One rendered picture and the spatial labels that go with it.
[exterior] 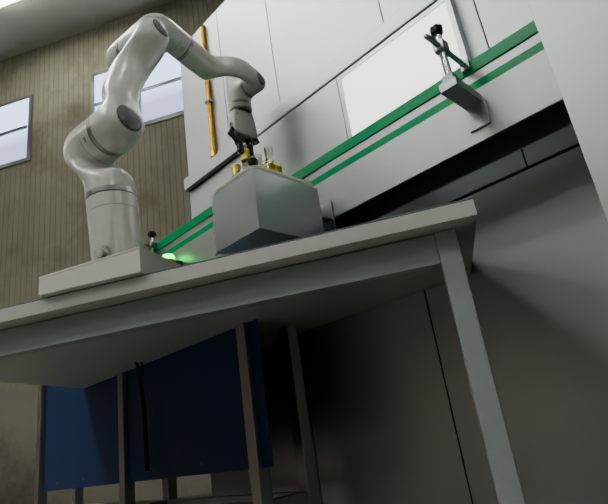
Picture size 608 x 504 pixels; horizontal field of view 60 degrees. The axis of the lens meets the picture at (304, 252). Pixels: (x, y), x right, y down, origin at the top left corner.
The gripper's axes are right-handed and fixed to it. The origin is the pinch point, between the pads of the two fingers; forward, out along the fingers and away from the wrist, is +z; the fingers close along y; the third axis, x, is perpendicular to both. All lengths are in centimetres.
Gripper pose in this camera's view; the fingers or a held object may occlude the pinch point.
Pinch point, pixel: (245, 150)
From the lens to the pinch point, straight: 189.7
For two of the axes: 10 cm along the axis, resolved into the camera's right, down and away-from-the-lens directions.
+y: -7.2, -1.4, -6.8
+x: 6.8, -3.4, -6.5
